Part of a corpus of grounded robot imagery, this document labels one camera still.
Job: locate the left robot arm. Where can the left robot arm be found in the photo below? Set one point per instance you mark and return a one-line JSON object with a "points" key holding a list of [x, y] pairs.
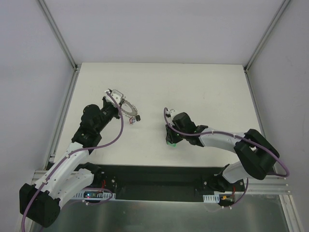
{"points": [[42, 201]]}

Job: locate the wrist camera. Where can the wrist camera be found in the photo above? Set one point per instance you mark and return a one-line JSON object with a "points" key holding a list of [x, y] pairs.
{"points": [[171, 113], [113, 96]]}

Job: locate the aluminium frame right post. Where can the aluminium frame right post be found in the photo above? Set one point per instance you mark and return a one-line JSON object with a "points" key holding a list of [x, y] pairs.
{"points": [[277, 16]]}

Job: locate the aluminium frame post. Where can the aluminium frame post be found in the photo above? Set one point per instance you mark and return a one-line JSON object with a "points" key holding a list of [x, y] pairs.
{"points": [[57, 33], [277, 16]]}

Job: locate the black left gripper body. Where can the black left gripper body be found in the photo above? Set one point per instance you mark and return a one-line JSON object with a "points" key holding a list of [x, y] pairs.
{"points": [[115, 109]]}

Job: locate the aluminium frame left post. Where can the aluminium frame left post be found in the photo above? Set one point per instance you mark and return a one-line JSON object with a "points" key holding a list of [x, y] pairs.
{"points": [[57, 33]]}

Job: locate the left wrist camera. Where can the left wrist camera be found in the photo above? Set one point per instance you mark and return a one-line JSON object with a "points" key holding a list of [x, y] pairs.
{"points": [[113, 96]]}

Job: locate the right white cable duct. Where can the right white cable duct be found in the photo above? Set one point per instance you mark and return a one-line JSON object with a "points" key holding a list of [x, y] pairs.
{"points": [[215, 198]]}

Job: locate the left white cable duct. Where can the left white cable duct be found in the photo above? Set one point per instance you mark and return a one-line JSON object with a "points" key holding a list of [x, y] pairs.
{"points": [[93, 195]]}

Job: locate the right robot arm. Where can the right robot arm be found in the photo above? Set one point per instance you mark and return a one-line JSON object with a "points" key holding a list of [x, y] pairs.
{"points": [[256, 155]]}

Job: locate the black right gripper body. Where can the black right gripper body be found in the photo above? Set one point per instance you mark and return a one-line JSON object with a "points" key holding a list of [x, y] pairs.
{"points": [[169, 137]]}

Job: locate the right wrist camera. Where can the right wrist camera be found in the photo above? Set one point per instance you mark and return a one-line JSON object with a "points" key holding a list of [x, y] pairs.
{"points": [[171, 113]]}

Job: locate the white cable duct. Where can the white cable duct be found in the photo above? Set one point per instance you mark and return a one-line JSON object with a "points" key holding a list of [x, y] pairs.
{"points": [[93, 195], [215, 198]]}

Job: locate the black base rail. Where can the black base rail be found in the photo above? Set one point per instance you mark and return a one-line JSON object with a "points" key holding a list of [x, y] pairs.
{"points": [[161, 183]]}

